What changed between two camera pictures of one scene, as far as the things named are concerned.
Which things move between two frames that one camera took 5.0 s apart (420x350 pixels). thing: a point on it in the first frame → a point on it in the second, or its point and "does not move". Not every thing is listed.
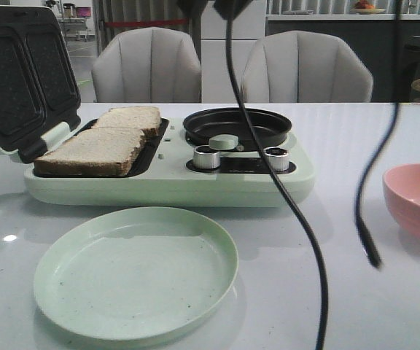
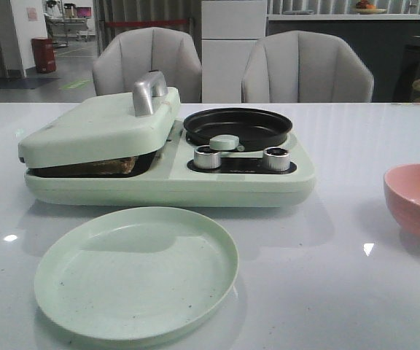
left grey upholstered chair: (147, 65) does not move
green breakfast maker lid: (25, 82) → (104, 126)
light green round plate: (135, 277) does not move
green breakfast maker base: (162, 176) does not move
